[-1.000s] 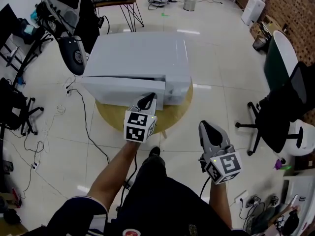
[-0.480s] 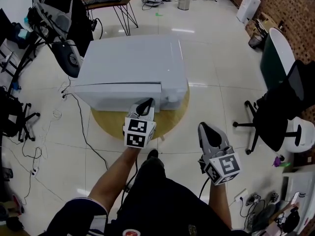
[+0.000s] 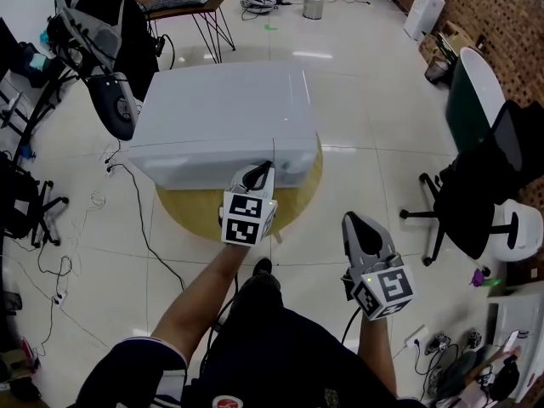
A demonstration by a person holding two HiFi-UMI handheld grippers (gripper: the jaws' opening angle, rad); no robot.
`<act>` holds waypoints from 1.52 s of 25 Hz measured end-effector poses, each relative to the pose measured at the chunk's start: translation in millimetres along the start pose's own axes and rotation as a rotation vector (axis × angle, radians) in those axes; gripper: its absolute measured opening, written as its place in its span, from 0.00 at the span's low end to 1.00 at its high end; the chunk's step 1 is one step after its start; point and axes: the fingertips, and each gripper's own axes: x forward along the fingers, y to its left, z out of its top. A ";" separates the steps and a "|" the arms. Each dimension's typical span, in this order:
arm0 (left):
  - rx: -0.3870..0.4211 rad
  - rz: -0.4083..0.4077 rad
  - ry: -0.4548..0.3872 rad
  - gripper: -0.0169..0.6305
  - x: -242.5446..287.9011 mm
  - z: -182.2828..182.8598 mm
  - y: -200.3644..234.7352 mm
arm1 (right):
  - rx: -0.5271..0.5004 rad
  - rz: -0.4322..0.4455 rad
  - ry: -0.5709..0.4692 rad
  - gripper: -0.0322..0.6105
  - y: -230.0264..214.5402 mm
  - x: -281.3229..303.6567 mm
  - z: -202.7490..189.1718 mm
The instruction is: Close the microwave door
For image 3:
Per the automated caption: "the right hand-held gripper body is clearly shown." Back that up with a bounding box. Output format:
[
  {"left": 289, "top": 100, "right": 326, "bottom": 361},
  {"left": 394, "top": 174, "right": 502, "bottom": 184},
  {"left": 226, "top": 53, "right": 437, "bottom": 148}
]
[{"left": 339, "top": 252, "right": 416, "bottom": 323}]

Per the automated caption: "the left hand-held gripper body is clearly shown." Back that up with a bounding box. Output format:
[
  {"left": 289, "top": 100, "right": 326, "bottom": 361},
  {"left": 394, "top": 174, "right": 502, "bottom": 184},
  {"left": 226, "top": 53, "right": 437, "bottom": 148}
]
[{"left": 218, "top": 168, "right": 280, "bottom": 247}]

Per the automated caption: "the white microwave door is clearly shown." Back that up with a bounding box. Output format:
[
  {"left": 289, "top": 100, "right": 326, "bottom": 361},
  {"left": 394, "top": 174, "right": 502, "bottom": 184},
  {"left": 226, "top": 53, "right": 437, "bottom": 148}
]
[{"left": 127, "top": 137, "right": 275, "bottom": 191}]

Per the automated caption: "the white microwave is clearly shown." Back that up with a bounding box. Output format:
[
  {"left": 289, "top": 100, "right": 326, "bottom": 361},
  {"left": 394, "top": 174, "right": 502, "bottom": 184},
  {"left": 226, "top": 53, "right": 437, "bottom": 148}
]
[{"left": 127, "top": 60, "right": 320, "bottom": 191}]

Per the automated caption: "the person's right forearm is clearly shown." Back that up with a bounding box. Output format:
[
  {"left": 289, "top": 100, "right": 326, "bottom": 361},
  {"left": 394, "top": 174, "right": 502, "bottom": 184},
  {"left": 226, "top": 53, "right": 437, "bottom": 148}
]
[{"left": 355, "top": 312, "right": 399, "bottom": 400}]

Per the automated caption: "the person's left forearm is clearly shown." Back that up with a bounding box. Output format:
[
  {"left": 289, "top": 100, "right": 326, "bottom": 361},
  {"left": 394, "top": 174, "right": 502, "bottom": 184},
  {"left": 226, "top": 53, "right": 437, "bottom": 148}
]
[{"left": 150, "top": 241, "right": 252, "bottom": 361}]

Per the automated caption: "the round wooden table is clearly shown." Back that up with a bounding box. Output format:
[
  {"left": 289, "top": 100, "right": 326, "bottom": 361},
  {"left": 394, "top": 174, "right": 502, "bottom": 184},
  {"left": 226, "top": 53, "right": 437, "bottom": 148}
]
[{"left": 155, "top": 133, "right": 324, "bottom": 244}]

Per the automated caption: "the black office chair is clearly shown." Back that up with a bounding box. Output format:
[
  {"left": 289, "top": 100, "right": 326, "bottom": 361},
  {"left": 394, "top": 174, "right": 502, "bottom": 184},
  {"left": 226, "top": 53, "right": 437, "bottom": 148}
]
[{"left": 399, "top": 99, "right": 544, "bottom": 268}]

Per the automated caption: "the person's dark clothing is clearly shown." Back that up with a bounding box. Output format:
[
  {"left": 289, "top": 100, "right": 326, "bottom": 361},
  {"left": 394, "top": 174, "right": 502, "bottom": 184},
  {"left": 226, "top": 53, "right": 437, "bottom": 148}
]
[{"left": 75, "top": 269, "right": 428, "bottom": 408}]

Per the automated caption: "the white cabinet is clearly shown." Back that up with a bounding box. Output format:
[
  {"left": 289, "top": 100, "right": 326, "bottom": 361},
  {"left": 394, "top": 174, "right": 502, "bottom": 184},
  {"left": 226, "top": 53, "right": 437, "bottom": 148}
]
[{"left": 487, "top": 286, "right": 544, "bottom": 404}]

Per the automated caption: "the grey mesh office chair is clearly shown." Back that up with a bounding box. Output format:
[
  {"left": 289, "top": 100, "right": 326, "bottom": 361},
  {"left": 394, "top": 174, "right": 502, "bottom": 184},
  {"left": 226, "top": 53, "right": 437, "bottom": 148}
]
[{"left": 45, "top": 5, "right": 140, "bottom": 142}]

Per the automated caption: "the green and white tub chair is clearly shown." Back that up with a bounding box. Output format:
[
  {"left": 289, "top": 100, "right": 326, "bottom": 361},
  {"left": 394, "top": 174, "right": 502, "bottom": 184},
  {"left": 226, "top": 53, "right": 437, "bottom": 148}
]
[{"left": 444, "top": 46, "right": 507, "bottom": 153}]

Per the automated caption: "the black mesh bin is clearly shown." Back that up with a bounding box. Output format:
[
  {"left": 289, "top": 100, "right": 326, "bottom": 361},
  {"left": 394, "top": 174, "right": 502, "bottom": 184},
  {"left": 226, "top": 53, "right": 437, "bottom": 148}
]
[{"left": 424, "top": 59, "right": 451, "bottom": 85}]

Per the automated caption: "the metal waste bin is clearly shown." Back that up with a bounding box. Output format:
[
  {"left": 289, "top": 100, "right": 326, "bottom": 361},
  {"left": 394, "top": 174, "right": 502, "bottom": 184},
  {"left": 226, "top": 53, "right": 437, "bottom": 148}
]
[{"left": 302, "top": 0, "right": 326, "bottom": 20}]

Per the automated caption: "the black swivel chair base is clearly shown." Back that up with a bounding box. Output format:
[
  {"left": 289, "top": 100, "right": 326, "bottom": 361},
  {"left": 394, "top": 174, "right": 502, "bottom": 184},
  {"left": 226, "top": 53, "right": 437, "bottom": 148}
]
[{"left": 0, "top": 154, "right": 70, "bottom": 248}]

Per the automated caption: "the cardboard box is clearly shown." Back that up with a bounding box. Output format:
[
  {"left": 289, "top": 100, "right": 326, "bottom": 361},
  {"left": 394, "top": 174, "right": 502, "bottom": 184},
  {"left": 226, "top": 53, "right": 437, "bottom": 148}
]
[{"left": 418, "top": 19, "right": 473, "bottom": 64}]

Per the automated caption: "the white air purifier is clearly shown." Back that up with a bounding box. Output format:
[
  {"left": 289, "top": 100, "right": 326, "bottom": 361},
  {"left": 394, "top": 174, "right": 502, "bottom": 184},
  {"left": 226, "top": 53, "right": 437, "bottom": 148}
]
[{"left": 402, "top": 0, "right": 447, "bottom": 43}]

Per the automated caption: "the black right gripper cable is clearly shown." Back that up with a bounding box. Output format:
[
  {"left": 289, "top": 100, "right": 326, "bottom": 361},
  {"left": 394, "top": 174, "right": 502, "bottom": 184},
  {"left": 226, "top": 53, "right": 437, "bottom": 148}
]
[{"left": 341, "top": 306, "right": 363, "bottom": 344}]

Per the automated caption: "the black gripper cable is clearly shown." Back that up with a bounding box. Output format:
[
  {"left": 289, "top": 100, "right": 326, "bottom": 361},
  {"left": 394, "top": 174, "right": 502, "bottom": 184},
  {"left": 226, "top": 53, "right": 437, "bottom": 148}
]
[
  {"left": 198, "top": 269, "right": 240, "bottom": 374},
  {"left": 341, "top": 306, "right": 363, "bottom": 344}
]

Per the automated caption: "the black floor cable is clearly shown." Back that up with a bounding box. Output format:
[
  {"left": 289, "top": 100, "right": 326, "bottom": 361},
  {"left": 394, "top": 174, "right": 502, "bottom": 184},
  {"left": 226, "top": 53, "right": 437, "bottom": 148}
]
[{"left": 105, "top": 162, "right": 187, "bottom": 292}]

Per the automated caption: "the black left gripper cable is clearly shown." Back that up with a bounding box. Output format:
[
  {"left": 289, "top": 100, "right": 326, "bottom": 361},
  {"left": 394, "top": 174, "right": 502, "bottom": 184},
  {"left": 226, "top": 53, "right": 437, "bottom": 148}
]
[{"left": 198, "top": 269, "right": 240, "bottom": 374}]

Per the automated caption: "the pile of cables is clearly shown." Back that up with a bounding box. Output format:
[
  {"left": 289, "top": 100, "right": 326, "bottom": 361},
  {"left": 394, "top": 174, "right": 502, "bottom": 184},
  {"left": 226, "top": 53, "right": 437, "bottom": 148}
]
[{"left": 239, "top": 0, "right": 282, "bottom": 21}]

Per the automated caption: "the wooden table with wire legs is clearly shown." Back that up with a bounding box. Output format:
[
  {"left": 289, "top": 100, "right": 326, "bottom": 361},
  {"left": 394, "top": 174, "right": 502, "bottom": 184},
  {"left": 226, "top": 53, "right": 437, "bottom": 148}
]
[{"left": 143, "top": 0, "right": 238, "bottom": 64}]

